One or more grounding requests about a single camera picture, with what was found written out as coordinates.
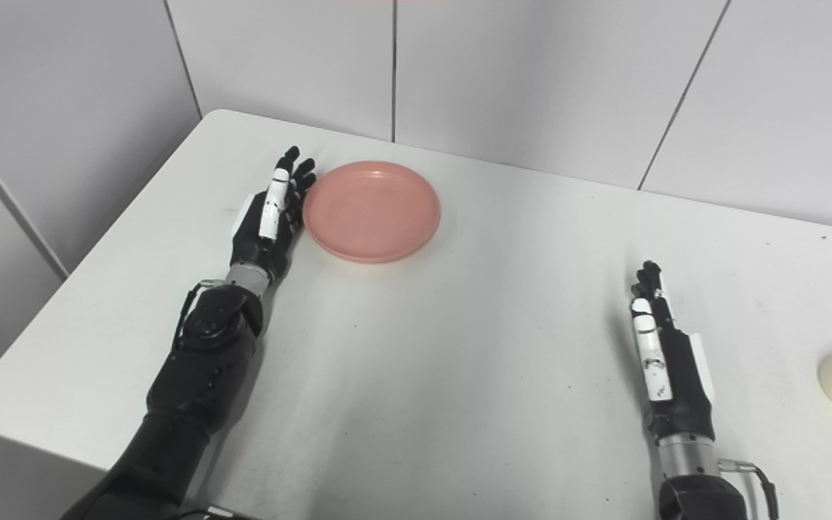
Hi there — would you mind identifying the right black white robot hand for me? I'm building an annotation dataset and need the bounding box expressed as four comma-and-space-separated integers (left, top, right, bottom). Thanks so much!
630, 261, 717, 443

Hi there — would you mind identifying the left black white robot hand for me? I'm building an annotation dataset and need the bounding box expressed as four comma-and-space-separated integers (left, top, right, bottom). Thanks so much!
230, 146, 318, 284

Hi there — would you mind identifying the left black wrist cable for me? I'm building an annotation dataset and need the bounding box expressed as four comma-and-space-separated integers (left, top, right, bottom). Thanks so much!
174, 280, 228, 347

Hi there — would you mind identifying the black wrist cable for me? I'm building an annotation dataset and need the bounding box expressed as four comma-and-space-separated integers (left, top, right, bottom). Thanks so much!
174, 280, 228, 347
719, 459, 780, 520

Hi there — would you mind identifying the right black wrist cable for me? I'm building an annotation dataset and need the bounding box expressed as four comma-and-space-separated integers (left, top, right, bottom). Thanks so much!
719, 459, 780, 520

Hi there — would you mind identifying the pink round plate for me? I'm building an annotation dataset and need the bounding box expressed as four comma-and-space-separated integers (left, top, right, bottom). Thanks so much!
303, 160, 442, 264

